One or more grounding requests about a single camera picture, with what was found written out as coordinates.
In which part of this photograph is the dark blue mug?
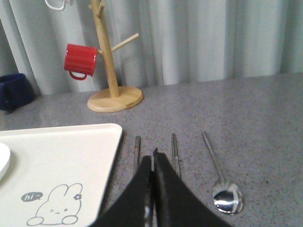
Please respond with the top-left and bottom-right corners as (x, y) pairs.
(0, 73), (35, 111)

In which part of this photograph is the grey pleated curtain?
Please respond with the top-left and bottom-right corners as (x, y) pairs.
(0, 0), (303, 95)

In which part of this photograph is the silver spoon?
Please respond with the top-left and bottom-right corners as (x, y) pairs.
(202, 131), (243, 215)

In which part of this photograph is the beige rabbit serving tray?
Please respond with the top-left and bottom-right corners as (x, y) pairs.
(0, 123), (122, 227)

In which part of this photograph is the white round plate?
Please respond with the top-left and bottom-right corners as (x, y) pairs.
(0, 143), (11, 179)

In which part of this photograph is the silver metal chopstick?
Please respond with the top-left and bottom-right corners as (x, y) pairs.
(171, 133), (181, 178)
(133, 136), (141, 174)

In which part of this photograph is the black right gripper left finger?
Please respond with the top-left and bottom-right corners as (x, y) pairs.
(91, 156), (152, 227)

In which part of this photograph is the red ribbed mug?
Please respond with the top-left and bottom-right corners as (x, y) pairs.
(64, 44), (98, 80)

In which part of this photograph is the wooden mug tree stand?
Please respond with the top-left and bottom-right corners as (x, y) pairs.
(87, 0), (144, 113)

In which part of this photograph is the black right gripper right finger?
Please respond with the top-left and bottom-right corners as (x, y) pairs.
(153, 152), (230, 227)

